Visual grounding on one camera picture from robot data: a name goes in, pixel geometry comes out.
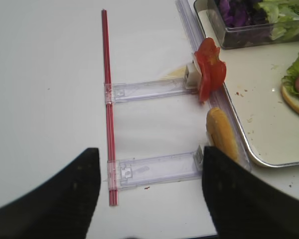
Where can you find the front tomato slice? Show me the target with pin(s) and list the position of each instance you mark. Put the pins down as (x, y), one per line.
(212, 79)

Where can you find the white pusher block bun left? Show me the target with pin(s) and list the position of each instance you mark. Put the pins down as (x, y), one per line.
(199, 154)

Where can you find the green lettuce leaves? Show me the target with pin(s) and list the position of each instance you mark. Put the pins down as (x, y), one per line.
(283, 15)

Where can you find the lettuce on bun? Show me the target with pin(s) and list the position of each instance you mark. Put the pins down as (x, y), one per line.
(289, 80)

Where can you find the left red rod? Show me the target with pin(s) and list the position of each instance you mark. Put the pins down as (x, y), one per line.
(109, 104)

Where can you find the purple cabbage leaves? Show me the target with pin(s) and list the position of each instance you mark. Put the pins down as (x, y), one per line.
(241, 13)

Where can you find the tomato slice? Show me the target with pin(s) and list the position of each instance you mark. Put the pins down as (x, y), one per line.
(212, 79)
(210, 51)

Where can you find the clear slider rail lower left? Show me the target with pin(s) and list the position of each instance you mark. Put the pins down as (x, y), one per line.
(131, 173)

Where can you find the clear slider rail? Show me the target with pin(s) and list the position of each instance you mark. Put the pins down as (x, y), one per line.
(127, 92)
(131, 173)

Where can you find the upright bun half left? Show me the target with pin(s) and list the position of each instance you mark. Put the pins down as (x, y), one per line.
(221, 133)

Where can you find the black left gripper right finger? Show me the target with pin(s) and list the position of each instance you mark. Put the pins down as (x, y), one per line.
(241, 205)

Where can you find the beige metal tray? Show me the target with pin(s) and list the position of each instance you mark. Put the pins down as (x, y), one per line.
(269, 127)

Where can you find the bottom bun on tray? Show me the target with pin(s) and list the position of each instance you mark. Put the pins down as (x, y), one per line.
(291, 100)

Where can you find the clear slider rail upper left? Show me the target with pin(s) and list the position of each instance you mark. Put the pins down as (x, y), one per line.
(127, 92)

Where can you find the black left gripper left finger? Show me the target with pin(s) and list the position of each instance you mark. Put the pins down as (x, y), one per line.
(60, 208)

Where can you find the rear tomato slice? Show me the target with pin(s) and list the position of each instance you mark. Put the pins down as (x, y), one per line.
(210, 51)

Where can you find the clear plastic salad box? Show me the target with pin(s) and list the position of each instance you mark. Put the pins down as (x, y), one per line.
(230, 38)

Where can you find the white pusher block tomato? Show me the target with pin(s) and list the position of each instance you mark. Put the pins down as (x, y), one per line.
(193, 74)

